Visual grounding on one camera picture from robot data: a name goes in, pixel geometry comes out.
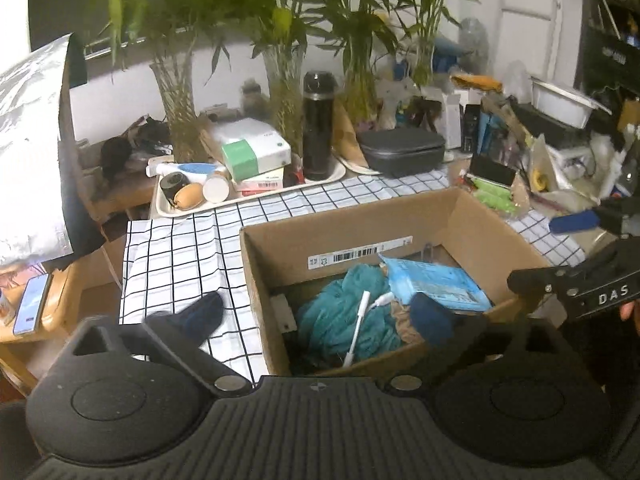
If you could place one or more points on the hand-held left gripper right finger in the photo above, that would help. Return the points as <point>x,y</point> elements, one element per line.
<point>430,317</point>

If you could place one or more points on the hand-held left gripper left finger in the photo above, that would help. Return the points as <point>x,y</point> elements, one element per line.
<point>205,315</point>

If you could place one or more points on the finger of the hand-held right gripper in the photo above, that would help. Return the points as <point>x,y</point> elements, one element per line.
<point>535,281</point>
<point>572,222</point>

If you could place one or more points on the beige soft cloth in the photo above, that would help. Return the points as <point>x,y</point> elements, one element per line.
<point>402,322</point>

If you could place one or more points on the blue packet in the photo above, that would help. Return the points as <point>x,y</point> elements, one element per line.
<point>440,285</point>

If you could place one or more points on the teal bath loofah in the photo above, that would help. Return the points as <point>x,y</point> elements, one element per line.
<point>330,320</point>

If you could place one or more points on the cardboard box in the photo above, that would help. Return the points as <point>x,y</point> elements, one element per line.
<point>350,230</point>

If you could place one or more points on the person's right hand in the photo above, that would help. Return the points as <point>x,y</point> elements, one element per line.
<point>631,310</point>

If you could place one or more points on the crumpled clear plastic bag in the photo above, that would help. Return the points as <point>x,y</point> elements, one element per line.
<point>575,195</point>

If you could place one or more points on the black white checked cloth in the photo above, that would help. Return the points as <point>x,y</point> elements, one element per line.
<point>175,250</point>

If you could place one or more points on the green packet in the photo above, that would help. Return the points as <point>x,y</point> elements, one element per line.
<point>492,195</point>

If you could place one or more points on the black block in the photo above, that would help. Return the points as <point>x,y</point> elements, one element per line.
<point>492,170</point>

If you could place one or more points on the white plastic tub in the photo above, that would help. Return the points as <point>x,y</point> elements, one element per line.
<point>565,105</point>

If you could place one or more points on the wooden egg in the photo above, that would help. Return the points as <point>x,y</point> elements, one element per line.
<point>190,196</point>

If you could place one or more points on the blue carton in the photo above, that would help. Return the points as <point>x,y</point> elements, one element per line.
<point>490,132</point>

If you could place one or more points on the cream tray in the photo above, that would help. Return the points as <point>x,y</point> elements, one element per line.
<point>250,200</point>
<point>350,166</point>

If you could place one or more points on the wooden stool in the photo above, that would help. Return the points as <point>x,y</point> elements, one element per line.
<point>75,300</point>

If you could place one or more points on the black tape roll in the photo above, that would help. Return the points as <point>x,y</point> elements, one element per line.
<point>172,187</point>

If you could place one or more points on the black carton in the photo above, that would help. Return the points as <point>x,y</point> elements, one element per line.
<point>470,130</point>

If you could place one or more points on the pink white box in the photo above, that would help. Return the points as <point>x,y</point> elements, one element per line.
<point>260,182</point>

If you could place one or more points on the white bottle with blue label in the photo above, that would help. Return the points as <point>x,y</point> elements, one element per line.
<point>195,170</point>

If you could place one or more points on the white carton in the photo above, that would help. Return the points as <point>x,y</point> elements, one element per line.
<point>451,120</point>

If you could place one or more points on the green white box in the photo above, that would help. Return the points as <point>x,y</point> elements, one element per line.
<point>255,157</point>

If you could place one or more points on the red black small packet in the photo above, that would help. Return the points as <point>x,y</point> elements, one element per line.
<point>298,175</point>

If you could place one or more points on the orange cloth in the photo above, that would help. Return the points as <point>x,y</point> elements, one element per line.
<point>477,81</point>

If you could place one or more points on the brown paper bag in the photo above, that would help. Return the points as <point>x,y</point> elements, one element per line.
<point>210,142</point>
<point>345,140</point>

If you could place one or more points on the grey zip case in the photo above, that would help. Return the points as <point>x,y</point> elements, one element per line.
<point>400,147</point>

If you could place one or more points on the smartphone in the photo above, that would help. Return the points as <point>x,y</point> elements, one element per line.
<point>31,305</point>

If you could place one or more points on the black mini tripod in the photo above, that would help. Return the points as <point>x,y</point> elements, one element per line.
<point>427,110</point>

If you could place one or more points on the white plastic packet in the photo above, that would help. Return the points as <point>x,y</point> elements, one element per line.
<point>240,130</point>

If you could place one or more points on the dark storage shelf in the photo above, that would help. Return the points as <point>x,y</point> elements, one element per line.
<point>610,35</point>

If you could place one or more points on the glass vase with bamboo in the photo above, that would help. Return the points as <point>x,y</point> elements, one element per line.
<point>285,105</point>
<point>360,95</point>
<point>182,120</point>
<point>422,60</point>

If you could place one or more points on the clear plastic bottle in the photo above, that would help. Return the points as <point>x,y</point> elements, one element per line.
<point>472,42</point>

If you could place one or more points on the blue plastic bag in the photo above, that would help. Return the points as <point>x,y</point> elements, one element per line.
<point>445,55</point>

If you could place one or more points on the black thermos flask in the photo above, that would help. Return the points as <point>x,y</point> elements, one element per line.
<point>317,135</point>

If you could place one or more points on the dark glass jar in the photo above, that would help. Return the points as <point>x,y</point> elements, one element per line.
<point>252,97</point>

